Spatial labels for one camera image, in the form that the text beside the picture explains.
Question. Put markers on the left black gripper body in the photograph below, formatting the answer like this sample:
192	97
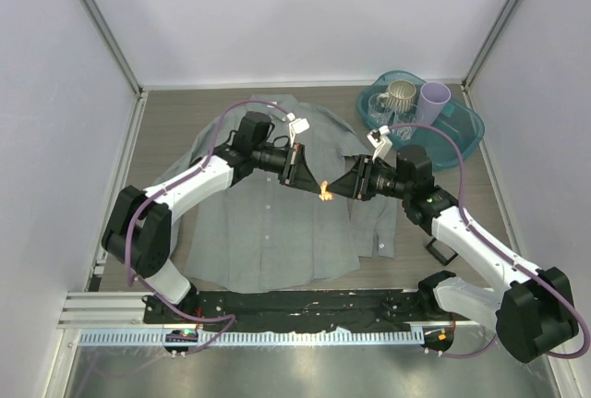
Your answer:
287	165

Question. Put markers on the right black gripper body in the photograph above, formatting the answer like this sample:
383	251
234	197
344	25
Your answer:
365	189

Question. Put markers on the orange red brooch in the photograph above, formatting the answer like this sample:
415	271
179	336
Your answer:
325	194

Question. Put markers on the grey button-up shirt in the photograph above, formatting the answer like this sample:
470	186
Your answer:
259	235

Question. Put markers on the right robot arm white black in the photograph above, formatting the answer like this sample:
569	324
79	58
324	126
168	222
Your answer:
530	310

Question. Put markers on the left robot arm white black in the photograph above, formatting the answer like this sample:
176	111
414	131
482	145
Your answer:
140	228

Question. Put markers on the clear glass mug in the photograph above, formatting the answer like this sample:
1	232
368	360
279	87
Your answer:
379	109

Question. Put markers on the clear drinking glass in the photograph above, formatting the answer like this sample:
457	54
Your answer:
404	123

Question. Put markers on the ribbed metallic mug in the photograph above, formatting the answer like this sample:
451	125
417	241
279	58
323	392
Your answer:
401	95

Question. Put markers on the purple plastic cup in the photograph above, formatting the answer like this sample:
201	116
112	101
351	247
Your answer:
433	97

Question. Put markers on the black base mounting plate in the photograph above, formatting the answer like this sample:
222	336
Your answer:
313	311

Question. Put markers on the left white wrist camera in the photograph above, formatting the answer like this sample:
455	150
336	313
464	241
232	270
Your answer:
295	126

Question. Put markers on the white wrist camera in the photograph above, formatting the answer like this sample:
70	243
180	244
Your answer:
379	139
295	126

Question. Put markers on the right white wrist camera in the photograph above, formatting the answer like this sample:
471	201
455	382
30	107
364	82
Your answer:
379	139

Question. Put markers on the small black square frame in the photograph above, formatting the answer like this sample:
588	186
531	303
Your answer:
441	252

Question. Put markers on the white slotted cable duct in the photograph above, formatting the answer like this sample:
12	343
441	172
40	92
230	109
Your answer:
185	337

